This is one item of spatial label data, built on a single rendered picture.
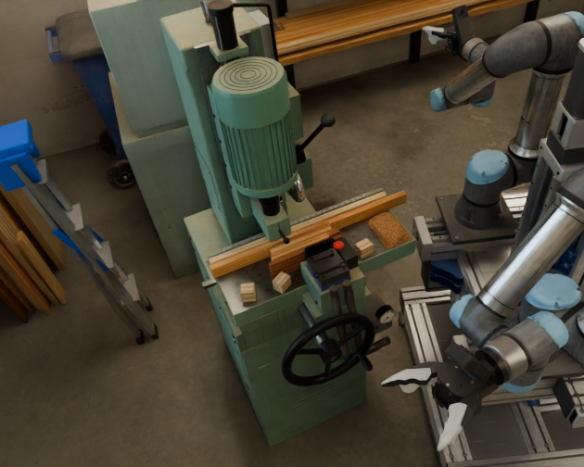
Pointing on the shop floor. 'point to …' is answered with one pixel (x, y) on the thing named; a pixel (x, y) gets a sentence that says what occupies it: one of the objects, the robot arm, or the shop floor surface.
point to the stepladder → (62, 218)
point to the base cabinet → (268, 397)
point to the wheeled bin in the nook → (73, 43)
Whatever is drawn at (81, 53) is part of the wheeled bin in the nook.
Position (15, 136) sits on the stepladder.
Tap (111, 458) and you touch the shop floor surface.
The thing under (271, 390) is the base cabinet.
